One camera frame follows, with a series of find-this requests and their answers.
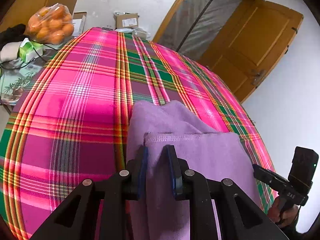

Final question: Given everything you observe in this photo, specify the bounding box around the purple fleece garment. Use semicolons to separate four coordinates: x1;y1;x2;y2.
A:
126;101;260;239

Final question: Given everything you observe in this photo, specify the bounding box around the black sleeve right forearm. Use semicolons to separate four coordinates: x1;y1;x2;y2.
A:
280;213;313;239

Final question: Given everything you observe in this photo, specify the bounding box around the person's right hand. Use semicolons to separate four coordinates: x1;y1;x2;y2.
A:
267;196;299;228

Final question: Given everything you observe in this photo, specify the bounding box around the pink plaid bed sheet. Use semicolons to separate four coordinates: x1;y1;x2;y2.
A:
1;28;274;239

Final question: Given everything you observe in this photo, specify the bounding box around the wooden door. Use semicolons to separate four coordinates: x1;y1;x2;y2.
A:
199;0;304;102

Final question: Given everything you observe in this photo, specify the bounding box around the green tissue pack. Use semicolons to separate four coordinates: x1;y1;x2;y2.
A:
19;37;43;63

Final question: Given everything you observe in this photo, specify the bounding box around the cardboard box with label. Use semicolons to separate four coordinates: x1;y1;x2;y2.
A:
114;12;139;29

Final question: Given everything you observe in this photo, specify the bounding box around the cream folded cloth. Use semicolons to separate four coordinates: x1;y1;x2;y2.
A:
0;41;22;63

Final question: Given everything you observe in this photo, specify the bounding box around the black clothing pile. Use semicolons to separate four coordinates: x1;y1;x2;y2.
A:
0;24;26;50

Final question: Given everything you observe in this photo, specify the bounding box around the bag of oranges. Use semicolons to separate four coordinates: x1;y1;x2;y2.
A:
26;3;74;45

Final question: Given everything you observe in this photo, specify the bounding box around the white product box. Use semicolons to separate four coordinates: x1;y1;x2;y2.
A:
72;11;87;37

